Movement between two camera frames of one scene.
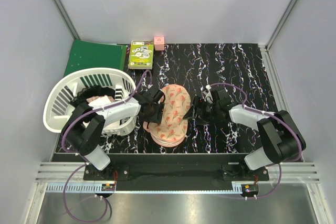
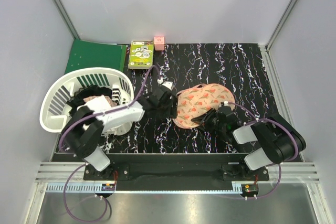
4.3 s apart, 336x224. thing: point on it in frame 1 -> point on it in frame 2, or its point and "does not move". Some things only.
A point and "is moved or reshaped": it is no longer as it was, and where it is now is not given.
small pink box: [159, 43] does not move
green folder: [90, 54] does not move
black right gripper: [197, 103] -> [203, 120]
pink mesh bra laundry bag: [172, 128] is moved or reshaped
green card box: [141, 55] does not move
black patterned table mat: [183, 103] does not move
